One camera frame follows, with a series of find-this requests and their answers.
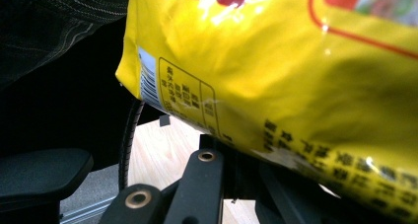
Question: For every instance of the yellow spouted seasoning pouch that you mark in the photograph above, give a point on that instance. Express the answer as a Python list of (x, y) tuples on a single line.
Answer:
[(269, 69)]

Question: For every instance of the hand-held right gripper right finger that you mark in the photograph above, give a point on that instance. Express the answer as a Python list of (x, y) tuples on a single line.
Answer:
[(289, 197)]

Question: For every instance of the aluminium floor rail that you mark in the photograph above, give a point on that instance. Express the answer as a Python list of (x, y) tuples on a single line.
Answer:
[(88, 210)]

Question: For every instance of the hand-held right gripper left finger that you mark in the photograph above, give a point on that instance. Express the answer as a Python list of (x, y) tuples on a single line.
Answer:
[(236, 171)]

